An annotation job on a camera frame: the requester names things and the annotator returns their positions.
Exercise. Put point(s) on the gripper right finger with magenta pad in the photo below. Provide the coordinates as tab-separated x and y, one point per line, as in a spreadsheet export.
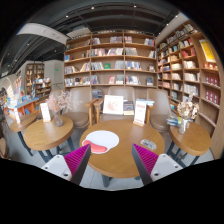
151	166

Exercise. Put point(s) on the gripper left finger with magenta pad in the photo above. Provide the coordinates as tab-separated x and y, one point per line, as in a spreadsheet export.
70	167

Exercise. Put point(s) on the grey patterned computer mouse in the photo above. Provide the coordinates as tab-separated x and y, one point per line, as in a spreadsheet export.
149	144

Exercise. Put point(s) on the white mouse pad red rest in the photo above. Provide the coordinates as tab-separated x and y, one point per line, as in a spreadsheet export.
101	141

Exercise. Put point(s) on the round wooden centre table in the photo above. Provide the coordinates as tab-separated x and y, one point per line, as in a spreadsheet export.
118	162

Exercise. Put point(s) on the round wooden table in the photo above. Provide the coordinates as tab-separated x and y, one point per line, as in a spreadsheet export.
43	136
118	162
195	141

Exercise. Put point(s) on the round wooden left table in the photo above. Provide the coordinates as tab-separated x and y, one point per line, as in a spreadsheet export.
43	136

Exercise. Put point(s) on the stack of books right table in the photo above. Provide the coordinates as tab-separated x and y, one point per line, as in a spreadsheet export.
173	120

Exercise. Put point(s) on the beige armchair left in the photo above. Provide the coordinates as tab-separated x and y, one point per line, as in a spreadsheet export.
81	107

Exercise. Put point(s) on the beige armchair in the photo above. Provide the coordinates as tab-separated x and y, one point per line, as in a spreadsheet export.
128	94
161	110
81	107

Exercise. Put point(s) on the round wooden right table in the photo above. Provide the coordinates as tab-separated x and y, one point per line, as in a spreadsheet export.
195	141

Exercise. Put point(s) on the beige armchair right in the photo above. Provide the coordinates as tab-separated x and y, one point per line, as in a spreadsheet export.
161	110

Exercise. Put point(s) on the white red sign stand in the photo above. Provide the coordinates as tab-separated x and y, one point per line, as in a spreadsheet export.
140	112

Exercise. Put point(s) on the white sign on left table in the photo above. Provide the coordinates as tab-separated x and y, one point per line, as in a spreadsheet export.
45	112

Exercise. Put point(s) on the pink dried flowers in vase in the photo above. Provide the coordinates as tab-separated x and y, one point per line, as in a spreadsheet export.
56	103

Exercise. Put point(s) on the dark book on chair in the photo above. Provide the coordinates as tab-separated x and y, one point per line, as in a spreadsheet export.
128	108

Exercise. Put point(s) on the white dried flowers in vase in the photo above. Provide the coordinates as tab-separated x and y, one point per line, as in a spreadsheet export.
187	111

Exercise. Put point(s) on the orange display counter left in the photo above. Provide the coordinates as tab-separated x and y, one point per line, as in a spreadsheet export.
23	108

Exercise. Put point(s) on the beige armchair centre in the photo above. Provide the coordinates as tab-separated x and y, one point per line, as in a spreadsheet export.
128	94

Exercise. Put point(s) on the distant wooden bookshelf left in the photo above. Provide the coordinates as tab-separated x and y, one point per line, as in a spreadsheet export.
36	84

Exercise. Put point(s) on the large wooden bookshelf back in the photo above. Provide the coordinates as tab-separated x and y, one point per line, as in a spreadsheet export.
111	58

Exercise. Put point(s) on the yellow poster on shelf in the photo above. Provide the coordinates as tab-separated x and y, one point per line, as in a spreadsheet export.
208	54

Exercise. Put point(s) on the wooden bookshelf right wall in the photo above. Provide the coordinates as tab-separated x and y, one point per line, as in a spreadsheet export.
183	73

